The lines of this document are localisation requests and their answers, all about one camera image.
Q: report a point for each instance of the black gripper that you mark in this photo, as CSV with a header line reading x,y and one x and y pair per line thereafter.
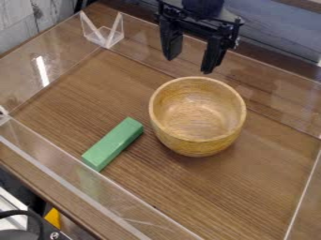
x,y
204,17

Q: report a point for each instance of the light brown wooden bowl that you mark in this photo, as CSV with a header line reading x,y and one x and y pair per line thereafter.
x,y
197,115

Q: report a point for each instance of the green rectangular block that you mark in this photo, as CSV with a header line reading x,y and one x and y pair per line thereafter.
x,y
109,147

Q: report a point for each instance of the clear acrylic corner bracket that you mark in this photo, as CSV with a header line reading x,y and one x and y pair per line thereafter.
x,y
103,36

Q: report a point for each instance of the clear acrylic front wall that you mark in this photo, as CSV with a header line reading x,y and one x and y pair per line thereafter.
x,y
101,206

